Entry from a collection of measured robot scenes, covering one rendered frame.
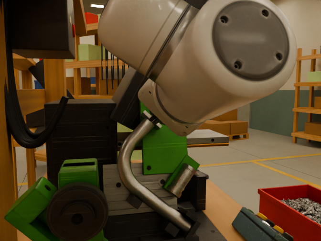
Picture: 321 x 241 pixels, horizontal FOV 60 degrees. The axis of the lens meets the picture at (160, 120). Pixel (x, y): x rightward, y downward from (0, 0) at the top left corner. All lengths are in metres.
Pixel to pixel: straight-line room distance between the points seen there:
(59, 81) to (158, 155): 0.87
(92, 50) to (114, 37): 3.74
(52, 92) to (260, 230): 1.10
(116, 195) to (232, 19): 0.55
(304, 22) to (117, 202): 7.73
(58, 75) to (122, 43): 1.21
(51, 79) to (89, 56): 2.49
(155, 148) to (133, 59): 0.46
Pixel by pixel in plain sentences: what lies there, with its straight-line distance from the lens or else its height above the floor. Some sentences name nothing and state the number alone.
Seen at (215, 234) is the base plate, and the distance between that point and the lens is 0.80.
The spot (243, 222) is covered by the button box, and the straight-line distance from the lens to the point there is 0.80.
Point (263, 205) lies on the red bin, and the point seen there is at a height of 0.87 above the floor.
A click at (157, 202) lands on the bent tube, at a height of 1.02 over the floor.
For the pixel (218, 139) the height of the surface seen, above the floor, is 1.12.
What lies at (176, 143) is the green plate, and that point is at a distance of 0.70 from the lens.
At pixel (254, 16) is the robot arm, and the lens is 0.22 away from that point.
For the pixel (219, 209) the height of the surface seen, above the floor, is 0.90.
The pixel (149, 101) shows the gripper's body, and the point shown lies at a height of 1.26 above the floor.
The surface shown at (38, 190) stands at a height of 1.15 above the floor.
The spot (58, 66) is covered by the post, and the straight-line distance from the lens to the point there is 1.45.
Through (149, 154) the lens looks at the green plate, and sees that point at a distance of 0.68.
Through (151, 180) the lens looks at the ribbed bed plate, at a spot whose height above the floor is 1.05.
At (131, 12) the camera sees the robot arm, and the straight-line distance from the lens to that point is 0.24.
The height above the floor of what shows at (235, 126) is 0.33.
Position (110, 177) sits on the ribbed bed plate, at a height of 1.07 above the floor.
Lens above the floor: 1.28
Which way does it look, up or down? 6 degrees down
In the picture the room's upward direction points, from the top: straight up
